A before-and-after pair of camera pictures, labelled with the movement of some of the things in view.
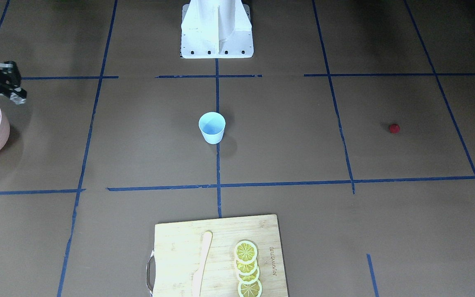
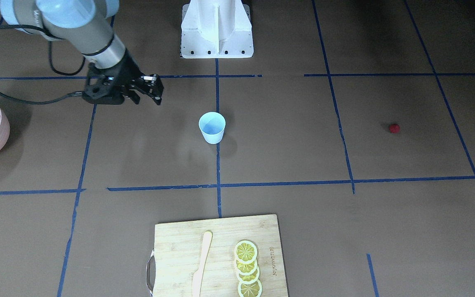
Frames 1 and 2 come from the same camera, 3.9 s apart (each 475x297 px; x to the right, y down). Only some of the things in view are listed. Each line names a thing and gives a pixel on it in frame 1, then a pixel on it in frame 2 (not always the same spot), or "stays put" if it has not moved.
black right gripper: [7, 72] → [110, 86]
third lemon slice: [249, 279] stays put
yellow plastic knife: [196, 276] stays put
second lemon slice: [246, 269] stays put
